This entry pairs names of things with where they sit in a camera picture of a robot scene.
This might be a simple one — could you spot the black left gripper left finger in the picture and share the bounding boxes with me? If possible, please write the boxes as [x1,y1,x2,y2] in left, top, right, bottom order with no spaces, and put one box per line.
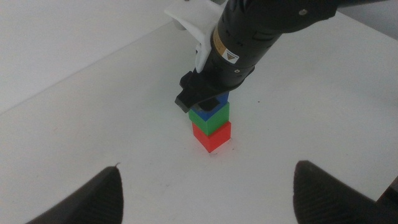
[26,165,124,224]

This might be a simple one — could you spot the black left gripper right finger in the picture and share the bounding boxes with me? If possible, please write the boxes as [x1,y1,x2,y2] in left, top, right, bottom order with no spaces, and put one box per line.
[292,159,398,224]

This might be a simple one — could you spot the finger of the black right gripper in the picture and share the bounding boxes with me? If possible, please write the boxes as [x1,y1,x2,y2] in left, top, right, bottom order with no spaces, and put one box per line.
[198,98,221,113]

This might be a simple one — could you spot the blue cube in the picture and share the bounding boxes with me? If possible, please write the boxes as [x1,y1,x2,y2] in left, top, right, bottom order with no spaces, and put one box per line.
[190,91,230,123]

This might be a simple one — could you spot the green cube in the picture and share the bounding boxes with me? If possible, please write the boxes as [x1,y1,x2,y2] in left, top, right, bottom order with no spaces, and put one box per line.
[188,102,231,137]

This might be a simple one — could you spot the red cube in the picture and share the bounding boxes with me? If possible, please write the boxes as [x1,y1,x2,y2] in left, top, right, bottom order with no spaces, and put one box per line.
[192,121,232,154]

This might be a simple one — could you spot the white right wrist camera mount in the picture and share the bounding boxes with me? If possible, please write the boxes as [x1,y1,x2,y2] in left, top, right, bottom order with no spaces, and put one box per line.
[164,0,230,74]

